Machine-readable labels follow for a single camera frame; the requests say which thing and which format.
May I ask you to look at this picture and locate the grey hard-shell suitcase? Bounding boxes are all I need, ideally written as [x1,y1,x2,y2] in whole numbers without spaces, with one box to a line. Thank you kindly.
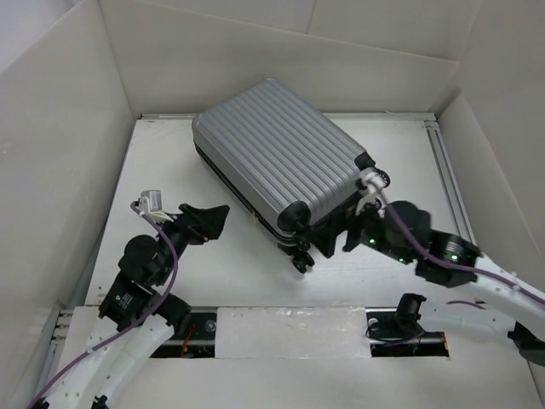
[192,78,379,274]

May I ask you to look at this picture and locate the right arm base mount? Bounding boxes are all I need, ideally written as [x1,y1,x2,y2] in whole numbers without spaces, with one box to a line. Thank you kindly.
[364,293,450,358]

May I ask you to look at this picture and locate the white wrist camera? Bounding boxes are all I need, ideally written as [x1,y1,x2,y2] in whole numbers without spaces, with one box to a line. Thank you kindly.
[355,168,391,216]
[131,189,173,223]

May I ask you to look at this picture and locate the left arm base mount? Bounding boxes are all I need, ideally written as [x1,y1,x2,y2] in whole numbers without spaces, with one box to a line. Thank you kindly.
[152,307,218,359]

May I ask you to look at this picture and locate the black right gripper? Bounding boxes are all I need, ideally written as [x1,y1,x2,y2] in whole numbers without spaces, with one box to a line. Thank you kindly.
[304,191,413,265]

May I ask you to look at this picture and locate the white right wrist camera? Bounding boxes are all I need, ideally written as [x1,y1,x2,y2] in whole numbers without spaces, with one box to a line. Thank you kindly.
[355,168,391,216]

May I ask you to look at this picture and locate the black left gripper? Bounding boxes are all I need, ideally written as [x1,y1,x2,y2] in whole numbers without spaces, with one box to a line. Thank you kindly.
[152,203,229,285]

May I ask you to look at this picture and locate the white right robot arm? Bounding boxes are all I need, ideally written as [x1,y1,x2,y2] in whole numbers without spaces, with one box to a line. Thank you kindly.
[308,201,544,366]

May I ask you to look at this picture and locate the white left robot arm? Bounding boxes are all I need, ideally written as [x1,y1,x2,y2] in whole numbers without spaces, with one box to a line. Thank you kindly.
[29,200,230,408]

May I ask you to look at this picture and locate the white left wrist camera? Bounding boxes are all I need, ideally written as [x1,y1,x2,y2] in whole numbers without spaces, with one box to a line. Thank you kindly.
[131,189,173,223]

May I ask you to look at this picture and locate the aluminium rail frame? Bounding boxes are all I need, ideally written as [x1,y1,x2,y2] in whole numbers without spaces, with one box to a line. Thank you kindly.
[32,111,529,409]

